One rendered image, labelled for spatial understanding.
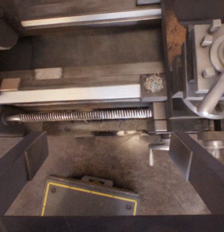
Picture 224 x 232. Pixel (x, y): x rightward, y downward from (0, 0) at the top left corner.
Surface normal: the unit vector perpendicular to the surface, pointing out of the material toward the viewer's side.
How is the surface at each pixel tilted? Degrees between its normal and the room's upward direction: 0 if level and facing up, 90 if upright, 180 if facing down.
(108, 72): 0
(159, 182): 0
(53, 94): 36
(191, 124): 0
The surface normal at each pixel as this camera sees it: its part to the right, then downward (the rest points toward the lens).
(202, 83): -0.09, -0.12
